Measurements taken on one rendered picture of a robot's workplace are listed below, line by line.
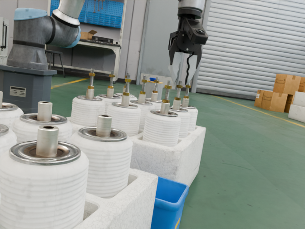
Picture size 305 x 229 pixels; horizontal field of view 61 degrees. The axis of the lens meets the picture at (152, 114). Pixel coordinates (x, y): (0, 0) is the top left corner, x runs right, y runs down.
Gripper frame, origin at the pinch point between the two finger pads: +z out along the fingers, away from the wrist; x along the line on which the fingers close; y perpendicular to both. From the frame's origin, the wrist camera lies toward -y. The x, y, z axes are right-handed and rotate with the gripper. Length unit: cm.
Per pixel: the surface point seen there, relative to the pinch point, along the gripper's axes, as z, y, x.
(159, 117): 9.9, -12.9, 9.1
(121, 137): 9.1, -36.4, 21.7
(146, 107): 10.0, 2.9, 8.8
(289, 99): 13, 277, -293
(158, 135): 14.4, -13.3, 8.8
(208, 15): -137, 478, -218
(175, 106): 8.1, -0.2, 0.7
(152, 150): 17.6, -15.8, 10.4
